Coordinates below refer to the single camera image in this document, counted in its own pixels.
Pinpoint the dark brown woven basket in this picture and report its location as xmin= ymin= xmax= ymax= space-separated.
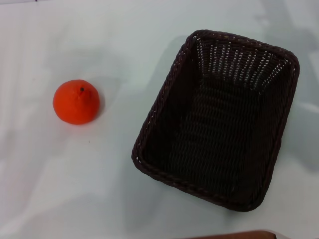
xmin=131 ymin=29 xmax=301 ymax=213

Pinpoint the orange toy fruit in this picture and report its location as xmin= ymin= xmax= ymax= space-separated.
xmin=52 ymin=79 xmax=101 ymax=125

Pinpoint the brown curved robot base edge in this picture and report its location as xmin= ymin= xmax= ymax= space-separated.
xmin=191 ymin=229 xmax=278 ymax=239

